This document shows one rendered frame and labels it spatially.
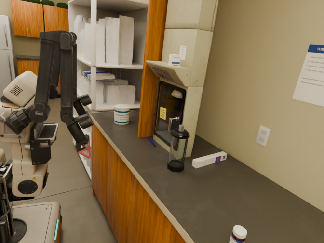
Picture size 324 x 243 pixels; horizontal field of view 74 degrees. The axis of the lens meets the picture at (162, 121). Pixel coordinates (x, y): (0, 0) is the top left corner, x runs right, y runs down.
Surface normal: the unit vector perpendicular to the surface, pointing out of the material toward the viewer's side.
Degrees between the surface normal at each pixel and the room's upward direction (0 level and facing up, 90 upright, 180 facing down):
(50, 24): 90
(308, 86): 90
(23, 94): 90
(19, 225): 0
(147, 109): 90
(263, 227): 0
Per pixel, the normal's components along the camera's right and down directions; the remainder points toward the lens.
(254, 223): 0.11, -0.93
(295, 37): -0.85, 0.09
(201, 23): 0.59, 0.33
